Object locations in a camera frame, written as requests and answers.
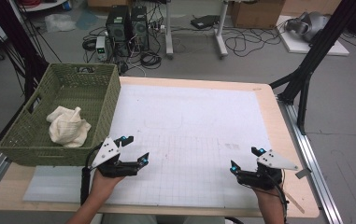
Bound clear plastic bag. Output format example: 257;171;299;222
44;12;78;34

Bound black metal stand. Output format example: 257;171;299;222
268;0;356;135

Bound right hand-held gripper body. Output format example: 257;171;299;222
235;149;300;191

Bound person's grey pants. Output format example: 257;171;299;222
100;214;227;224

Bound cable tangle by computers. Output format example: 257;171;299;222
81;26;164;76

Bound cream cloth with egg print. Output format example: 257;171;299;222
46;105;93;148

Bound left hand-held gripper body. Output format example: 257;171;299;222
91;135;141;179

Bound small grey power supply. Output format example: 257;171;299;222
94;35;109;62

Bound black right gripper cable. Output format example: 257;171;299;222
240;172;290;224

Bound person's left hand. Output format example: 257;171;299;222
86;169;127;205

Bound person's right hand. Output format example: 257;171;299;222
253;184;287;207

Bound grey tape piece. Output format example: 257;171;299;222
294;167;313;180

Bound slim black computer tower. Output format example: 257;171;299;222
130;5;150;52

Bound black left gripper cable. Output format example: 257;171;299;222
79;142;105;206

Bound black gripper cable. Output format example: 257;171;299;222
79;142;105;206
240;172;290;224

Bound large black computer tower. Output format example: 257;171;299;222
105;5;132;58

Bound black stand with cables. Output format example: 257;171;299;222
0;0;50;105

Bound white grid mat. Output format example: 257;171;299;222
22;83;290;210

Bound long aluminium rail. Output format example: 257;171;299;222
277;96;345;224

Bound flat black box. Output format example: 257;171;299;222
190;14;221;30

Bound green woven basket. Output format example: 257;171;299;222
0;63;122;167

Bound white desk frame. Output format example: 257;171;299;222
164;0;230;60

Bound brown cardboard box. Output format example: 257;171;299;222
230;0;286;30

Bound grey rounded device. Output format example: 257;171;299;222
284;11;331;43

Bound loose black floor cables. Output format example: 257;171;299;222
223;26;290;58

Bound white floor board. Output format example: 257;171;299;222
277;14;350;57

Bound round white table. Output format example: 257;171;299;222
16;0;73;13

